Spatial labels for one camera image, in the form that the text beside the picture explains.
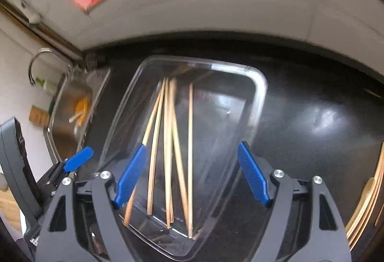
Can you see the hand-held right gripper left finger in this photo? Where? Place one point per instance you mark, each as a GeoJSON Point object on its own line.
{"type": "Point", "coordinates": [132, 175]}

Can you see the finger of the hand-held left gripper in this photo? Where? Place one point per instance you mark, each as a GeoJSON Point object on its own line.
{"type": "Point", "coordinates": [78, 158]}

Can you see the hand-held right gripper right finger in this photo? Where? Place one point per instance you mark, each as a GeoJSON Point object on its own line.
{"type": "Point", "coordinates": [255, 175]}

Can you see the clear plastic container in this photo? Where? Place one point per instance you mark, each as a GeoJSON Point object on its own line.
{"type": "Point", "coordinates": [228, 106]}

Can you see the wooden spoon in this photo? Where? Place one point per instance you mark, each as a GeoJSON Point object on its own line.
{"type": "Point", "coordinates": [367, 190]}

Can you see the stainless steel sink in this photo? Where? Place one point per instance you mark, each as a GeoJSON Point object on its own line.
{"type": "Point", "coordinates": [64, 127]}

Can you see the white plastic spoon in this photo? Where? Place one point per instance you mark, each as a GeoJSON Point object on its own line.
{"type": "Point", "coordinates": [75, 118]}

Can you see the green white soap dispenser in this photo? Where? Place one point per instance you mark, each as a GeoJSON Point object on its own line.
{"type": "Point", "coordinates": [46, 86]}

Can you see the steel wool scrubber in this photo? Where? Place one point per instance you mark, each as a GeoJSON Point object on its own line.
{"type": "Point", "coordinates": [91, 61]}

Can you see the chrome faucet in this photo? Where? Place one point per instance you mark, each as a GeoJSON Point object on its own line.
{"type": "Point", "coordinates": [39, 55]}

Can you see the white wall clip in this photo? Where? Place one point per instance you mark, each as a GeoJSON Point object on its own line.
{"type": "Point", "coordinates": [33, 18]}

